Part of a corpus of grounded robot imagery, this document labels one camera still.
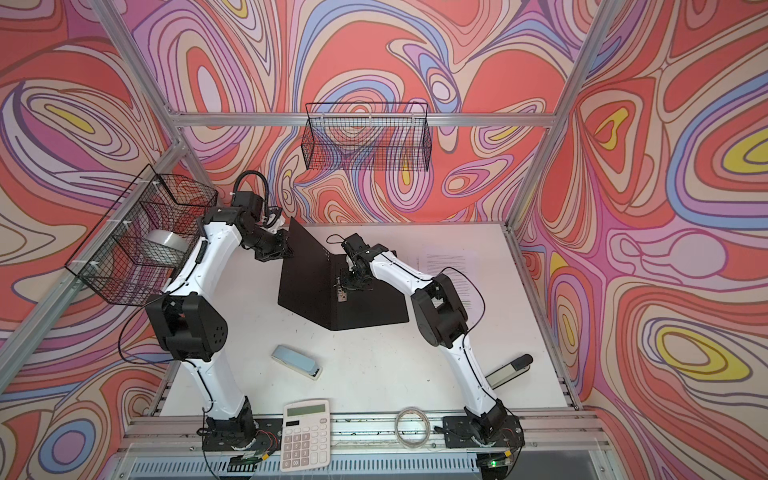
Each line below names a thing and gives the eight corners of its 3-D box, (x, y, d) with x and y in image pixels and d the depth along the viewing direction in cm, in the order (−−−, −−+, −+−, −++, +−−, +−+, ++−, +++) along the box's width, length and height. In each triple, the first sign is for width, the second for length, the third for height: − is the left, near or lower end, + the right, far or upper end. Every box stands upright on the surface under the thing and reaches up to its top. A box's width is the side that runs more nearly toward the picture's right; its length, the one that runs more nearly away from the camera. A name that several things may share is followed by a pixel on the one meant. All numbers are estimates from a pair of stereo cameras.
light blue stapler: (274, 361, 87) (269, 355, 84) (282, 349, 90) (277, 342, 86) (318, 382, 84) (314, 376, 80) (325, 368, 86) (322, 363, 82)
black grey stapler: (492, 390, 82) (497, 384, 78) (485, 379, 84) (490, 373, 80) (529, 369, 86) (537, 362, 82) (522, 359, 88) (528, 352, 83)
